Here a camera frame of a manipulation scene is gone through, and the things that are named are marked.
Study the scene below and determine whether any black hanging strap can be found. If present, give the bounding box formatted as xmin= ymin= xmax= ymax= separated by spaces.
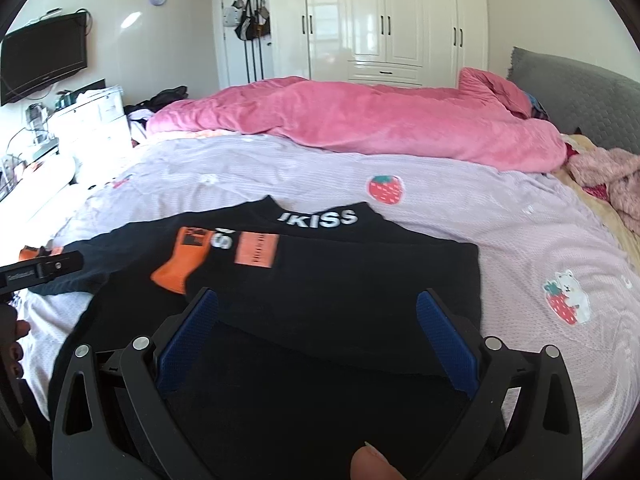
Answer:
xmin=242 ymin=39 xmax=266 ymax=86

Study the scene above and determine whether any white wardrobe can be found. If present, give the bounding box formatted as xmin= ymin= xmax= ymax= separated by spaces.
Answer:
xmin=189 ymin=0 xmax=490 ymax=88

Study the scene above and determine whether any pink fluffy garment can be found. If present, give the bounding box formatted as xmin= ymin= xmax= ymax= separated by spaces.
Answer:
xmin=567 ymin=147 xmax=640 ymax=236

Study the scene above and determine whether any dark patterned cloth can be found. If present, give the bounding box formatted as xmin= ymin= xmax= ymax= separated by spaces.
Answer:
xmin=525 ymin=91 xmax=551 ymax=122

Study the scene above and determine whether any pink plush blanket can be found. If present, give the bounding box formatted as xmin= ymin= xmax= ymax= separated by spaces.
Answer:
xmin=145 ymin=67 xmax=568 ymax=168

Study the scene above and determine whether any dark clothes pile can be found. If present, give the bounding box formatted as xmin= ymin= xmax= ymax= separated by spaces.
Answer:
xmin=124 ymin=87 xmax=188 ymax=126

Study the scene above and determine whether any black hanging bag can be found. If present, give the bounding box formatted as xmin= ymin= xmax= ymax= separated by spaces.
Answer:
xmin=235 ymin=0 xmax=258 ymax=43

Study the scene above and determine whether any white dresser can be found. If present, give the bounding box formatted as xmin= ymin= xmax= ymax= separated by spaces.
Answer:
xmin=0 ymin=87 xmax=133 ymax=206

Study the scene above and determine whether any black printed shirt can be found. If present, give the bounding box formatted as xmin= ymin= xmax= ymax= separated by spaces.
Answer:
xmin=20 ymin=195 xmax=483 ymax=480

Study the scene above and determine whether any white door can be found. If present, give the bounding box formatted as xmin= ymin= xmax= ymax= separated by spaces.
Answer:
xmin=211 ymin=0 xmax=275 ymax=92

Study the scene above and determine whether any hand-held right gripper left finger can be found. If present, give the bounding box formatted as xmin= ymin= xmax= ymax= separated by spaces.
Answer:
xmin=51 ymin=287 xmax=221 ymax=480

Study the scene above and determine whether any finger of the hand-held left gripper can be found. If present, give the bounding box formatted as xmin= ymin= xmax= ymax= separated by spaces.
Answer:
xmin=0 ymin=250 xmax=84 ymax=296

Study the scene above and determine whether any person's left hand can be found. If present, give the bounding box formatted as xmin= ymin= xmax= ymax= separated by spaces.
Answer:
xmin=0 ymin=305 xmax=32 ymax=381

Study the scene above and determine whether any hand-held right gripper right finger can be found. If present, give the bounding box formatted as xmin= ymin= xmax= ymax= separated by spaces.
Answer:
xmin=416 ymin=287 xmax=583 ymax=480

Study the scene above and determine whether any grey pillow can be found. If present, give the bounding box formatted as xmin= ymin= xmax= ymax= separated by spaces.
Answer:
xmin=506 ymin=46 xmax=640 ymax=153

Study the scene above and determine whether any black wall television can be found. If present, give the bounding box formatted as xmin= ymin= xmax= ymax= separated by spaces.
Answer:
xmin=0 ymin=11 xmax=89 ymax=107

